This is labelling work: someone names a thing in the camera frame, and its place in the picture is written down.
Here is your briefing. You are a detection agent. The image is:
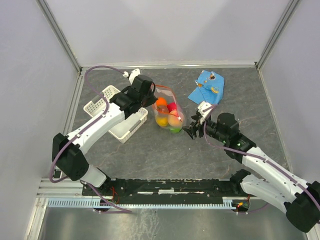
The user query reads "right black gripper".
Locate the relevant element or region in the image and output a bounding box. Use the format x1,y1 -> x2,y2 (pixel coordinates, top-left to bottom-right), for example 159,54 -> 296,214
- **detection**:
181,113 -> 228,144

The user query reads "peach toy fruit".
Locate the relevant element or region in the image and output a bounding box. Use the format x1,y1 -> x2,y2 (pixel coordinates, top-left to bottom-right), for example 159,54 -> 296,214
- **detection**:
167,114 -> 183,128

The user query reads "green watermelon toy ball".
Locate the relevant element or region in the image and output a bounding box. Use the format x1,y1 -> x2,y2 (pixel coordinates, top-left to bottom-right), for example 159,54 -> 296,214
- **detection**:
169,127 -> 181,133

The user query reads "orange toy fruit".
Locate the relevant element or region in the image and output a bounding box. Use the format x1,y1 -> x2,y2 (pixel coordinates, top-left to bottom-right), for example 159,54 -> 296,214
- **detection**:
155,97 -> 168,107

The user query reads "red apple toy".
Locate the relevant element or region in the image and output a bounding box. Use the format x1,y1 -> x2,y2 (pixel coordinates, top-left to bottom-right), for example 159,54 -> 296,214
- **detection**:
166,102 -> 177,112

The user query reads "clear zip bag orange zipper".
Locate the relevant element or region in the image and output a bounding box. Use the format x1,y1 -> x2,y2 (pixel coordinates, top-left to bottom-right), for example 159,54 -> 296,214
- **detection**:
152,84 -> 186,134

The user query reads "yellow lemon toy fruit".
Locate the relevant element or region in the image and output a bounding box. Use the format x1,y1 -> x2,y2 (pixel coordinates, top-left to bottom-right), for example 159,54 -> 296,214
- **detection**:
155,116 -> 168,128

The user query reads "white perforated plastic basket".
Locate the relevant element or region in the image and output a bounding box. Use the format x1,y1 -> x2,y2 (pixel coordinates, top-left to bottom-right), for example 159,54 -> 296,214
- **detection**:
83,85 -> 148,144

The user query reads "brown kiwi toy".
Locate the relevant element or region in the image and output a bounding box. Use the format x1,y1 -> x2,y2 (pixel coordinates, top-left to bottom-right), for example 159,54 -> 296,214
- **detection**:
156,106 -> 170,115

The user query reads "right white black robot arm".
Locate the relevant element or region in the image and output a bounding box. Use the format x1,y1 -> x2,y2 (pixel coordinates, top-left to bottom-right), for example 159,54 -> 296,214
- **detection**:
182,112 -> 320,233

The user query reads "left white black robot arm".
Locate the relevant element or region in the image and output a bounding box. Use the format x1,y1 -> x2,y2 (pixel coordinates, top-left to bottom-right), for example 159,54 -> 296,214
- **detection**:
51,74 -> 157,195

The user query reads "blue patterned cloth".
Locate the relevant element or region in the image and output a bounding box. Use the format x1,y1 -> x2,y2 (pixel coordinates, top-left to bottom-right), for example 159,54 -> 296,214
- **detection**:
188,70 -> 225,105

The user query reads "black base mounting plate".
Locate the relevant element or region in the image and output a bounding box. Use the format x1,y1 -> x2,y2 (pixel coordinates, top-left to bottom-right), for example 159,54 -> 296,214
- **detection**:
82,178 -> 248,205

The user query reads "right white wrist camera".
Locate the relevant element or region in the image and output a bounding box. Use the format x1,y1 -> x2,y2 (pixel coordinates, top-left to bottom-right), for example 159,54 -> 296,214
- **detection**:
197,101 -> 214,125

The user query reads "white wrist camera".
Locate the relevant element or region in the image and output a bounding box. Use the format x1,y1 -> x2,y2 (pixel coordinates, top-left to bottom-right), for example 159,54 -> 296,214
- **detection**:
197,101 -> 214,125
122,68 -> 141,85

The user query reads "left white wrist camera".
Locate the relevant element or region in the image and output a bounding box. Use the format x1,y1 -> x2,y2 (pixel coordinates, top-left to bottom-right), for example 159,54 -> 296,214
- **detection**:
122,68 -> 141,85

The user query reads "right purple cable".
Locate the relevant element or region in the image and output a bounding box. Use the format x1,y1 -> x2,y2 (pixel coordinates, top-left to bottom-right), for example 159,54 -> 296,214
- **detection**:
202,103 -> 320,225

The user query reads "purple cable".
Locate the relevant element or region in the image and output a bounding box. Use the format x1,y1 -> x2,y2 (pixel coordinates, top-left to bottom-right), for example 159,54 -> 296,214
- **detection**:
202,103 -> 320,225
48,65 -> 132,214

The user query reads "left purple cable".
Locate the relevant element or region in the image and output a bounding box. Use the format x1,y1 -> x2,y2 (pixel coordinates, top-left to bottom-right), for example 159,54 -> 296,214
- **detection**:
48,65 -> 132,214

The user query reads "light blue cable duct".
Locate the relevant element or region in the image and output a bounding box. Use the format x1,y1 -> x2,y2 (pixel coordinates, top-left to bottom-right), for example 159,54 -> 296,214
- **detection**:
47,197 -> 238,209

